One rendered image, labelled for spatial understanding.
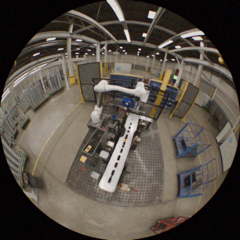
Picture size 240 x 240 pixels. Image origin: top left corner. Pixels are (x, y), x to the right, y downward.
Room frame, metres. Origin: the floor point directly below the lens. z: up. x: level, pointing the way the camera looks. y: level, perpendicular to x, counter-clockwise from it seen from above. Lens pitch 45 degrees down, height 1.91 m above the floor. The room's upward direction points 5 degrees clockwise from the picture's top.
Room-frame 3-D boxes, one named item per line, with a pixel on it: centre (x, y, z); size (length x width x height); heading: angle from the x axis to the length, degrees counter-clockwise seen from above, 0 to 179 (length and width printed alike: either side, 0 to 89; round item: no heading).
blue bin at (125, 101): (1.42, -0.17, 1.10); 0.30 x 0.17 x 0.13; 65
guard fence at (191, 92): (2.42, -3.04, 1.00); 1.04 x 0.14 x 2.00; 83
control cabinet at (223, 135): (0.38, -9.18, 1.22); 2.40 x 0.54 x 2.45; 80
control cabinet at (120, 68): (7.87, 0.20, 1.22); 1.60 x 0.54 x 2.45; 83
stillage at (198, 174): (-0.57, -2.38, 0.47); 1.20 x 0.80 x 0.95; 84
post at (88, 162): (0.12, 0.35, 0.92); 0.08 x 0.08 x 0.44; 74
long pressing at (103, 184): (0.48, -0.11, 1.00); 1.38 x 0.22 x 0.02; 164
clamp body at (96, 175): (-0.02, 0.21, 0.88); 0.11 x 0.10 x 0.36; 74
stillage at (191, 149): (0.71, -2.59, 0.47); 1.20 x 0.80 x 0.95; 82
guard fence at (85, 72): (2.95, 1.48, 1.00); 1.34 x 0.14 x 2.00; 83
